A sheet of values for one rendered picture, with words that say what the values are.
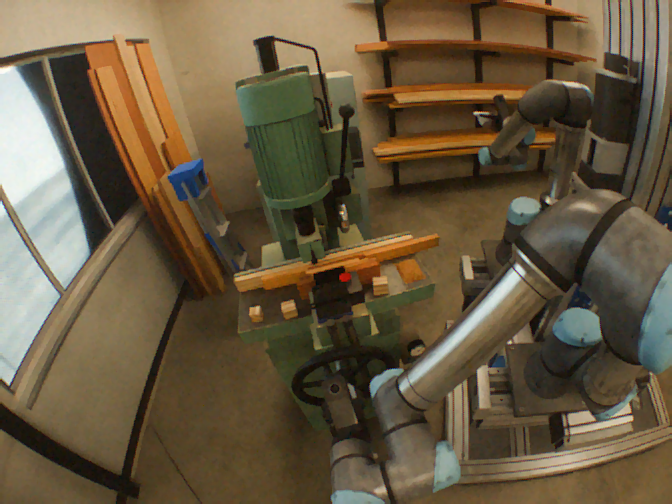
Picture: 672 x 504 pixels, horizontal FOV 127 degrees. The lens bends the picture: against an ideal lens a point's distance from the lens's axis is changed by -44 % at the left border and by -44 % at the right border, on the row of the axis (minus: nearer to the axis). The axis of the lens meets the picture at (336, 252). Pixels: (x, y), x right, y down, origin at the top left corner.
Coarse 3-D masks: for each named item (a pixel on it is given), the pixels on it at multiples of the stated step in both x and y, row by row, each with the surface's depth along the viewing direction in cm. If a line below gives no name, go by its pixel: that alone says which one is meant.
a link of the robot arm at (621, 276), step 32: (608, 224) 21; (640, 224) 18; (608, 256) 20; (640, 256) 17; (608, 288) 20; (640, 288) 17; (608, 320) 22; (640, 320) 16; (608, 352) 27; (640, 352) 16; (576, 384) 46; (608, 384) 32; (608, 416) 36
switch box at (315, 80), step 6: (324, 72) 85; (312, 78) 85; (318, 78) 86; (324, 78) 86; (312, 84) 87; (318, 84) 87; (324, 84) 87; (318, 90) 88; (318, 96) 89; (318, 102) 91; (324, 102) 91; (330, 102) 92; (318, 108) 92; (330, 108) 93; (318, 114) 93; (330, 114) 94; (318, 120) 94
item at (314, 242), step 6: (318, 228) 88; (312, 234) 86; (318, 234) 85; (300, 240) 84; (306, 240) 84; (312, 240) 84; (318, 240) 84; (300, 246) 84; (306, 246) 84; (312, 246) 84; (318, 246) 85; (300, 252) 85; (306, 252) 85; (318, 252) 86; (324, 252) 87; (306, 258) 86; (318, 258) 87
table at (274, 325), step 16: (400, 256) 99; (416, 256) 97; (384, 272) 94; (256, 288) 97; (288, 288) 95; (368, 288) 89; (400, 288) 87; (416, 288) 86; (432, 288) 88; (240, 304) 92; (256, 304) 91; (272, 304) 90; (304, 304) 88; (368, 304) 86; (384, 304) 87; (400, 304) 89; (240, 320) 86; (272, 320) 85; (288, 320) 84; (304, 320) 84; (240, 336) 84; (256, 336) 85; (272, 336) 86; (368, 336) 79; (320, 352) 79
